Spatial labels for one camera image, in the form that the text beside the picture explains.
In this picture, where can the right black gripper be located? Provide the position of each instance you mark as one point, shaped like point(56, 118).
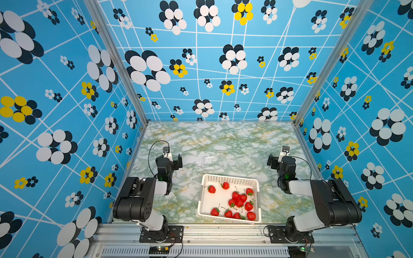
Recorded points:
point(273, 161)

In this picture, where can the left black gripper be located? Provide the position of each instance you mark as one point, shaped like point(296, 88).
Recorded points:
point(176, 162)

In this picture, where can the white perforated plastic basket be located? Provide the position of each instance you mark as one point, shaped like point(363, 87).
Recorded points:
point(221, 197)

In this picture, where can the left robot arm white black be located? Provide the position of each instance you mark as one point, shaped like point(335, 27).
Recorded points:
point(134, 203)

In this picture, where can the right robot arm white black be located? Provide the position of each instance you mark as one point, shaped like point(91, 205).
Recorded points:
point(334, 205)

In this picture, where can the red strawberry far left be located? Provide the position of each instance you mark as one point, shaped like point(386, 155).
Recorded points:
point(211, 189)

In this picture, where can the red strawberry cluster centre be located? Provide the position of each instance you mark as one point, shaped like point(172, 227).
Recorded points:
point(237, 199)

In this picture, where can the red strawberry top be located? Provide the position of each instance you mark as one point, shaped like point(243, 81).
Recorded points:
point(225, 185)

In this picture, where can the red strawberry bottom right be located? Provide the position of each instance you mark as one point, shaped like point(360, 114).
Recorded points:
point(251, 216)

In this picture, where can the red strawberry bottom left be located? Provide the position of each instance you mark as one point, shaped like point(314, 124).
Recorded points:
point(215, 212)

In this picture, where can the green circuit board left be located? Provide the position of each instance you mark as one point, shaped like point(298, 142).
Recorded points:
point(159, 250)

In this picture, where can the circuit board right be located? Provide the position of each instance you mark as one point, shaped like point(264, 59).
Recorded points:
point(300, 252)

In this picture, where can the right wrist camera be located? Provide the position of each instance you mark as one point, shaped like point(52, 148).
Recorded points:
point(286, 150)

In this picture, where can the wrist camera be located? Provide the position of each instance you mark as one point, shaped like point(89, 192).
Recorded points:
point(286, 150)
point(166, 150)

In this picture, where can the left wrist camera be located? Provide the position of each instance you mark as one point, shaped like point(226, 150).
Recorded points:
point(166, 150)

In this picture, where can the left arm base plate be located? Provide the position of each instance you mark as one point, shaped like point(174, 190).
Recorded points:
point(169, 235)

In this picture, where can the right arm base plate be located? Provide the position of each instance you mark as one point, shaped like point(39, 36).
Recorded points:
point(284, 235)

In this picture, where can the aluminium front frame rail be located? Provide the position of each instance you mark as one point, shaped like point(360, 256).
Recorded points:
point(120, 240)

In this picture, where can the right aluminium corner post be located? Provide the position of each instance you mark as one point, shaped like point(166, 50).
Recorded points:
point(360, 13)

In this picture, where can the aluminium corner post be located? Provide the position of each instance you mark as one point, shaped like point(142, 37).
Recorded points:
point(360, 13)
point(97, 16)

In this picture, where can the left aluminium corner post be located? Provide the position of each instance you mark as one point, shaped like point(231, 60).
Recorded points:
point(97, 16)

